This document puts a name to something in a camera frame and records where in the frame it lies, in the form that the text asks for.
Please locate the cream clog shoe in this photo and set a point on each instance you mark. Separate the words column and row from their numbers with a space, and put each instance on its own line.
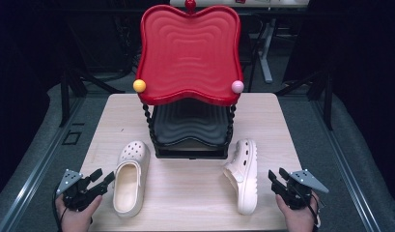
column 135, row 151
column 248, row 180

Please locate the person's left hand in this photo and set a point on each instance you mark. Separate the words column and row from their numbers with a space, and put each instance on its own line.
column 76, row 219

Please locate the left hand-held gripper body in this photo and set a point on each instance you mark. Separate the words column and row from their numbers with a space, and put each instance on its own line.
column 76, row 196

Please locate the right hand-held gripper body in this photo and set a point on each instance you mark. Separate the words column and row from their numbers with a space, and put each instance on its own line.
column 298, row 193

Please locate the red and black shoe rack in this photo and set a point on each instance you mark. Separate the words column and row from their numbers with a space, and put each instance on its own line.
column 188, row 54

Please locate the person's right hand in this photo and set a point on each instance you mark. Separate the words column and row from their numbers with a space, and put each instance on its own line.
column 296, row 220

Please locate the black metal stand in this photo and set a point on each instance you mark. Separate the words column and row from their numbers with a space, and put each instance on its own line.
column 72, row 87
column 324, row 93

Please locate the black tape square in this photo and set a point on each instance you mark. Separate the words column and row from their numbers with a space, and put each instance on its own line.
column 71, row 138

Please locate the metal floor rail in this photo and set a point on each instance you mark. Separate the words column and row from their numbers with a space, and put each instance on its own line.
column 37, row 167
column 346, row 167

